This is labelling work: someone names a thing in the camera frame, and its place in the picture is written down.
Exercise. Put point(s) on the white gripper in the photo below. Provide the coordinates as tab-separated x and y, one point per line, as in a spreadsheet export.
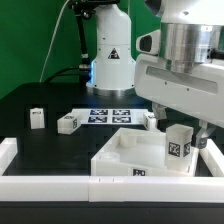
199	94

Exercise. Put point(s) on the white square tabletop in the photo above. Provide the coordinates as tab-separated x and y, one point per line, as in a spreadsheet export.
132	152

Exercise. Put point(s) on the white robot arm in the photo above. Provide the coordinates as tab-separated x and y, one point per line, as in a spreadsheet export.
179	66

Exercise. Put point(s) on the white fiducial tag sheet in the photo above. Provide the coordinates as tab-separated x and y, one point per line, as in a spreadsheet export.
110	116

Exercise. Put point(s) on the white U-shaped obstacle fence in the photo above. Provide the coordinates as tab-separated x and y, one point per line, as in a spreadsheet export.
104	189

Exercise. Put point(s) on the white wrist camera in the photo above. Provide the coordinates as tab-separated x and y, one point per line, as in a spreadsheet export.
149	43

